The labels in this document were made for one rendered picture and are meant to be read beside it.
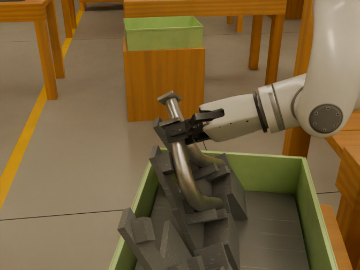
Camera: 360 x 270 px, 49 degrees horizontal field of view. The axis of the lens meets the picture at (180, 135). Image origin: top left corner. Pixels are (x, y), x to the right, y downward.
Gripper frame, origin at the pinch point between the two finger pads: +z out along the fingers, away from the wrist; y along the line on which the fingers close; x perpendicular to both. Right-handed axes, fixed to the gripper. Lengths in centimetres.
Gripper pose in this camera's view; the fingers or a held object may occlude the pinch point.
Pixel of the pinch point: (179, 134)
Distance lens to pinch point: 73.4
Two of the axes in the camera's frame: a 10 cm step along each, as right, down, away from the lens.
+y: -3.2, -2.6, -9.1
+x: 1.8, 9.3, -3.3
